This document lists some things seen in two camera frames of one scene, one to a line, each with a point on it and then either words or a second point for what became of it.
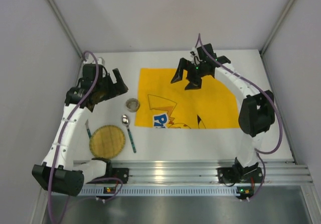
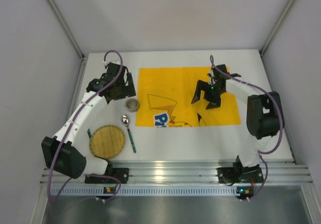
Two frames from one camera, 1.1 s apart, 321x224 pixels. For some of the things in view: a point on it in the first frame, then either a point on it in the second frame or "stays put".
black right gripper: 194,71 → 208,91
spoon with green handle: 126,121 stays put
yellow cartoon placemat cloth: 162,104 stays put
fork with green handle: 89,132 stays put
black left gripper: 110,84 → 124,84
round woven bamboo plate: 107,141 stays put
